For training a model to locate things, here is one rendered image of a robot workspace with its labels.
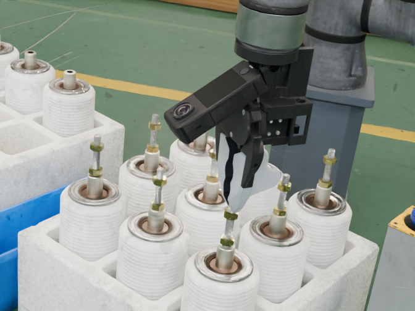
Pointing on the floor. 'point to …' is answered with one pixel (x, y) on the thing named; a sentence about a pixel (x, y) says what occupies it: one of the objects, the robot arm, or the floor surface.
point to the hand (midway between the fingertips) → (228, 200)
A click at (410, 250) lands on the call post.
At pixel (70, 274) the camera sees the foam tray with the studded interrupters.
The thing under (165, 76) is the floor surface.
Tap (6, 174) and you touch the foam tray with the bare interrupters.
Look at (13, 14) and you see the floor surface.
